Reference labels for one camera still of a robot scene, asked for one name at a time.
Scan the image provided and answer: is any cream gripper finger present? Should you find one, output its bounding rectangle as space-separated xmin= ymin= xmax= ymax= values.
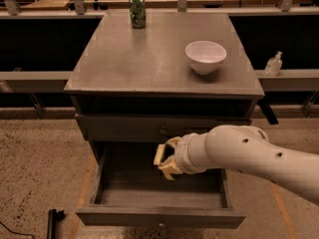
xmin=154 ymin=136 xmax=181 ymax=166
xmin=158 ymin=157 xmax=183 ymax=180

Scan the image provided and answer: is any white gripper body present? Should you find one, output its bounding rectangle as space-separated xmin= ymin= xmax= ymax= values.
xmin=173 ymin=133 xmax=209 ymax=174

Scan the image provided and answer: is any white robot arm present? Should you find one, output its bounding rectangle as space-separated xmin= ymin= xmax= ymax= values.
xmin=154 ymin=124 xmax=319 ymax=205

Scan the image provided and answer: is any open grey middle drawer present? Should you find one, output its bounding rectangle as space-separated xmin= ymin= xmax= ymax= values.
xmin=77 ymin=142 xmax=245 ymax=229

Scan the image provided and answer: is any grey wooden drawer cabinet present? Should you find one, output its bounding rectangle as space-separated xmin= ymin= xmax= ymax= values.
xmin=63 ymin=9 xmax=265 ymax=230

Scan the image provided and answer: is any closed grey top drawer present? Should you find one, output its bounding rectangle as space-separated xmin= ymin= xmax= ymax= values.
xmin=76 ymin=114 xmax=251 ymax=143

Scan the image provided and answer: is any white ceramic bowl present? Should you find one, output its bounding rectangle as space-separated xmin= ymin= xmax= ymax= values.
xmin=185 ymin=41 xmax=227 ymax=75

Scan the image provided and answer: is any black bar on floor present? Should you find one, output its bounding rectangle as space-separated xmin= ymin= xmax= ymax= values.
xmin=47 ymin=209 xmax=65 ymax=239

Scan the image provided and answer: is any green soda can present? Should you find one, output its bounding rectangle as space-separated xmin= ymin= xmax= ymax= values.
xmin=129 ymin=0 xmax=146 ymax=29

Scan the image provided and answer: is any black floor cable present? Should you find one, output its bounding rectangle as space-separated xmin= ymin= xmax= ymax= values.
xmin=0 ymin=220 xmax=36 ymax=239

